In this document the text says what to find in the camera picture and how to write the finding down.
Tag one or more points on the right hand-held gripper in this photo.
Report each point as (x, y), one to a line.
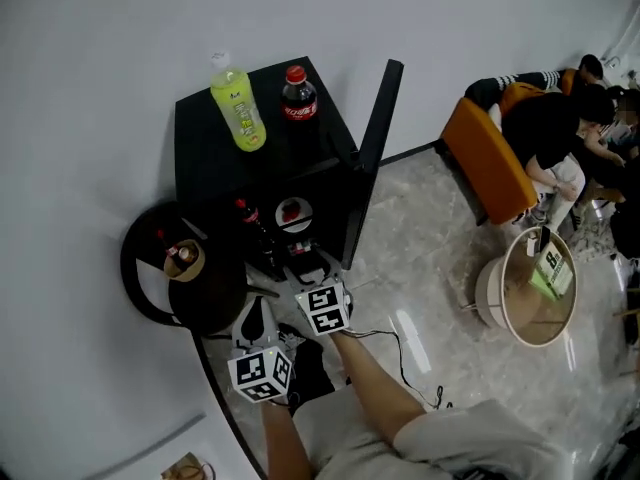
(325, 308)

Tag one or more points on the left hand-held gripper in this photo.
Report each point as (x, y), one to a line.
(257, 373)

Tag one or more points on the black mini fridge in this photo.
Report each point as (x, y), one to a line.
(210, 168)

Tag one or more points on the green drink bottle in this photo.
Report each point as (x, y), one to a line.
(240, 113)

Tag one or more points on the person's left forearm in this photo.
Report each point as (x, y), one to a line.
(287, 443)

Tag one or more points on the person's right forearm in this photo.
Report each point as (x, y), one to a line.
(380, 388)

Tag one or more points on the small cans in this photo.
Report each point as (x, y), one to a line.
(300, 248)

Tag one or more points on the black wicker chair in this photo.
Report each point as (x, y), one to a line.
(220, 298)

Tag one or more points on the white plate with red food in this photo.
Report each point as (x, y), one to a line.
(294, 214)

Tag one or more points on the beige bowl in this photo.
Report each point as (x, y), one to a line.
(192, 270)

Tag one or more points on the orange can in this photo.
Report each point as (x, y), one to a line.
(184, 254)

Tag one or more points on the brown bag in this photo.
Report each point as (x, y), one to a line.
(187, 468)

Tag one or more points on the round beige side table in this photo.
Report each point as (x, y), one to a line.
(500, 293)

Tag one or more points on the orange armchair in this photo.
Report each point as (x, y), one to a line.
(487, 163)

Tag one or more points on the person's grey shirt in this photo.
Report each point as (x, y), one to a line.
(450, 448)

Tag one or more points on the green box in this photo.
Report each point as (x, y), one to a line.
(552, 273)

